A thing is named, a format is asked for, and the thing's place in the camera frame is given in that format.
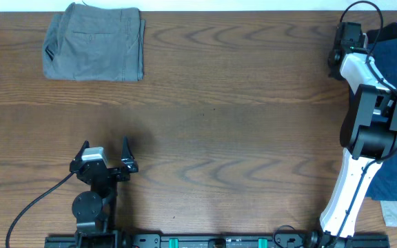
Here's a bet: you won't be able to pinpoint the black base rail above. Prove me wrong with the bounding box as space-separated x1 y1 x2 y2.
44 231 390 248

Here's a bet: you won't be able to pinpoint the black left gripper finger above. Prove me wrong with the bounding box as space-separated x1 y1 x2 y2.
74 141 90 161
121 136 134 161

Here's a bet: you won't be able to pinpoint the folded grey shorts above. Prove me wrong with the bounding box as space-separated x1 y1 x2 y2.
41 3 145 81

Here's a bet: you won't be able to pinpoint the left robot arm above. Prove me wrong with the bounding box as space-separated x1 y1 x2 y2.
70 138 139 248

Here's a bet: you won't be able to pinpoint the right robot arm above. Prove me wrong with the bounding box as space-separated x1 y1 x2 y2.
320 22 397 247

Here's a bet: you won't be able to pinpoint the black garment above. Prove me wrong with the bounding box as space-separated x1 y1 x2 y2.
366 23 397 43

